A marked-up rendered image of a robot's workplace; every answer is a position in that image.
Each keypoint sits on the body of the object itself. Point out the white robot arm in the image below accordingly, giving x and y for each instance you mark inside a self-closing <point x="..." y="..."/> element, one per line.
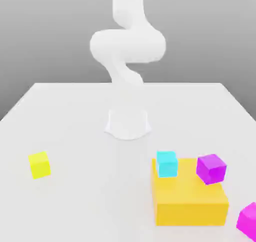
<point x="128" y="45"/>

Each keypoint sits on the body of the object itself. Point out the small magenta cube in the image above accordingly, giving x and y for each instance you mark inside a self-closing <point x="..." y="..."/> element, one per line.
<point x="248" y="221"/>

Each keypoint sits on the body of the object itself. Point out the small yellow cube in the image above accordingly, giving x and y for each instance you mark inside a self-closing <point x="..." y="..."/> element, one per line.
<point x="40" y="165"/>

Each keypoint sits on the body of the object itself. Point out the large orange box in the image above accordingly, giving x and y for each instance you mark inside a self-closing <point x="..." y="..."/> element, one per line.
<point x="190" y="204"/>

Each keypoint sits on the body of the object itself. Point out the small cyan cube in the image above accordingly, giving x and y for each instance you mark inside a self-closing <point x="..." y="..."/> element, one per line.
<point x="167" y="164"/>

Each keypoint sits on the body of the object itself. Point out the small purple cube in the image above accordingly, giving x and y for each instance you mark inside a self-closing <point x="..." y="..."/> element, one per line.
<point x="211" y="169"/>

